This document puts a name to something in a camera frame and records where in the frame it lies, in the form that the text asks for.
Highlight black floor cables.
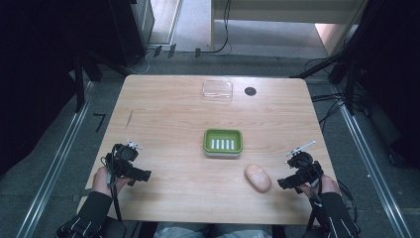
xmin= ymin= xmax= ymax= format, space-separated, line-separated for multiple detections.
xmin=303 ymin=57 xmax=365 ymax=135

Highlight white floor cable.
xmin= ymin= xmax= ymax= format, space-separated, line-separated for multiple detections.
xmin=127 ymin=49 xmax=157 ymax=75

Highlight hand-held gripper cable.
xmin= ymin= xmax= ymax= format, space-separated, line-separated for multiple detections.
xmin=105 ymin=144 xmax=123 ymax=222
xmin=306 ymin=178 xmax=326 ymax=232

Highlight person's left hand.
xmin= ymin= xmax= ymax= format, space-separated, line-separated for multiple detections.
xmin=91 ymin=165 xmax=132 ymax=199

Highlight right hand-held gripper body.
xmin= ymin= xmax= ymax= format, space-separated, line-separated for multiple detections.
xmin=284 ymin=139 xmax=325 ymax=190

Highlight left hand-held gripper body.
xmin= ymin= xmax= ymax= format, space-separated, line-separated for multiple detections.
xmin=101 ymin=139 xmax=145 ymax=186

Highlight metal floor rail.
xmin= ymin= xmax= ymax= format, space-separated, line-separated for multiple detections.
xmin=330 ymin=83 xmax=414 ymax=238
xmin=15 ymin=81 xmax=97 ymax=238

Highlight person's right hand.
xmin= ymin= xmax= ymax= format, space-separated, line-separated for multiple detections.
xmin=298 ymin=175 xmax=342 ymax=199

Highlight clear plastic lid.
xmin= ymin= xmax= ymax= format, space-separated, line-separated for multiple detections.
xmin=201 ymin=79 xmax=234 ymax=102

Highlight left hand-held gripper cable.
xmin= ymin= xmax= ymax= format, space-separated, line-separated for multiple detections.
xmin=105 ymin=144 xmax=123 ymax=222

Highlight person's legs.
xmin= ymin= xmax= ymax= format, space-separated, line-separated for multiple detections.
xmin=154 ymin=222 xmax=273 ymax=238

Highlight right hand-held gripper cable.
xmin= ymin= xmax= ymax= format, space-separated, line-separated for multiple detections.
xmin=306 ymin=178 xmax=326 ymax=232

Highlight peach soap bar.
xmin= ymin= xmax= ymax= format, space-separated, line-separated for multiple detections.
xmin=244 ymin=164 xmax=272 ymax=194

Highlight black hanging cable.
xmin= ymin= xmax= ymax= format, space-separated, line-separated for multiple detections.
xmin=199 ymin=0 xmax=233 ymax=55

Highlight black cabinet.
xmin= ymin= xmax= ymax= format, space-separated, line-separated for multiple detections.
xmin=105 ymin=0 xmax=157 ymax=67

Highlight green soap dish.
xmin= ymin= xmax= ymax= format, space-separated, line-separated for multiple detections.
xmin=202 ymin=128 xmax=244 ymax=159

